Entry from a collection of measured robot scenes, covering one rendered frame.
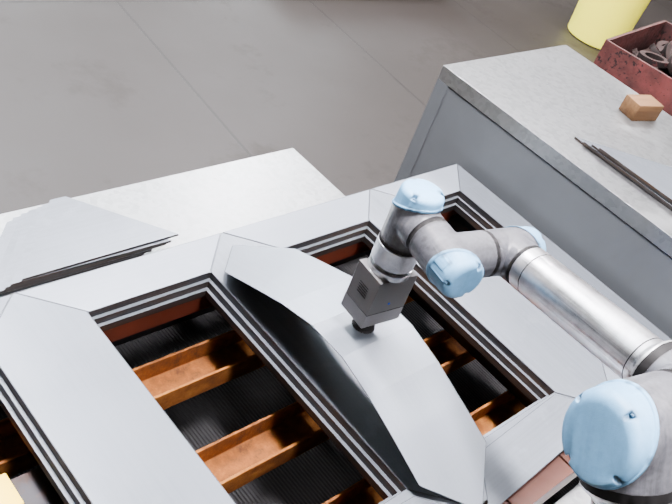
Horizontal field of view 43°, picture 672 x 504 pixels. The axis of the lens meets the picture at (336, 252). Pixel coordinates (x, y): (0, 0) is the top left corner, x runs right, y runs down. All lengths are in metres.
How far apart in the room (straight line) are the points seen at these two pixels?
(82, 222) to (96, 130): 1.73
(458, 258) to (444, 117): 1.11
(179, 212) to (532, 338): 0.83
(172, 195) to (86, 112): 1.66
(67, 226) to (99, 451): 0.61
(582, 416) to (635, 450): 0.08
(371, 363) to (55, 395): 0.51
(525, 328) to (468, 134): 0.65
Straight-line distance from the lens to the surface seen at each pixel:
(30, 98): 3.68
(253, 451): 1.65
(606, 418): 1.05
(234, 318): 1.65
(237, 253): 1.72
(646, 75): 4.64
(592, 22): 6.20
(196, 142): 3.61
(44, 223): 1.83
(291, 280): 1.61
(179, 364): 1.74
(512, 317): 1.88
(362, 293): 1.44
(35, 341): 1.50
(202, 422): 1.83
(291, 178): 2.20
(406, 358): 1.52
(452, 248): 1.29
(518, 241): 1.36
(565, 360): 1.86
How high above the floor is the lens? 1.96
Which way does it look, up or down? 37 degrees down
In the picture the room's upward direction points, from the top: 22 degrees clockwise
